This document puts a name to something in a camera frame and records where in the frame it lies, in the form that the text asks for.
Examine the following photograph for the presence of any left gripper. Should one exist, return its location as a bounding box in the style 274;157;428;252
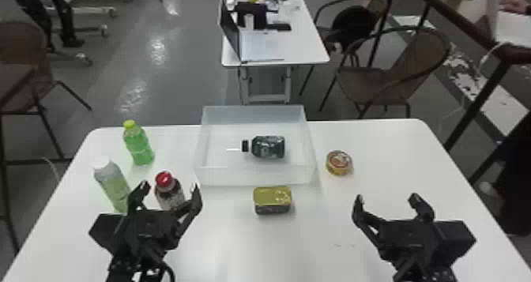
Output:
112;180;204;261

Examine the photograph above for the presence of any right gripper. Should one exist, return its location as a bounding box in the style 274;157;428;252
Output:
352;192;442;270

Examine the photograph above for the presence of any red-capped clear bottle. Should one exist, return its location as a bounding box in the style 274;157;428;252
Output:
153;170;186;212

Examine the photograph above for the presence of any pale green white-capped bottle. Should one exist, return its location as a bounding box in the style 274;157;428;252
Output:
92;155;133;214

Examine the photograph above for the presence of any clear box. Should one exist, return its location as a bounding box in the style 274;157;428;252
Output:
193;104;318;187

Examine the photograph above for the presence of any yellow can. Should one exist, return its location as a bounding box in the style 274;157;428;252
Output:
325;149;355;177

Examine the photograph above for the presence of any green tin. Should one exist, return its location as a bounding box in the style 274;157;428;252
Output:
252;185;293;216

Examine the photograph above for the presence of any black bottle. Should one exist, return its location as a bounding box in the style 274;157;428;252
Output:
240;134;287;160

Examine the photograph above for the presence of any brown chair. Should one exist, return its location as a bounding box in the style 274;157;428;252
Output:
318;25;453;120
0;19;94;254

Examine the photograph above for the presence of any white side table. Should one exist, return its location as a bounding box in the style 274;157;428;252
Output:
217;0;332;106

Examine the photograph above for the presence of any black chair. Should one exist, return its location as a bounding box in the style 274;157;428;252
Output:
298;0;392;98

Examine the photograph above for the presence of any dark side table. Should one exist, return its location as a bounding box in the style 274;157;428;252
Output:
403;0;531;186

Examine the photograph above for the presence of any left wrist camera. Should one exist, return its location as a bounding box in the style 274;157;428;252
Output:
88;212;126;252

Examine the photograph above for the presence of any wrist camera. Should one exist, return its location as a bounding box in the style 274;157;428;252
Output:
88;212;126;252
433;220;477;258

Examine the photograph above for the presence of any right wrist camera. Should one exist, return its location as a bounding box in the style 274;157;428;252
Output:
433;220;477;258

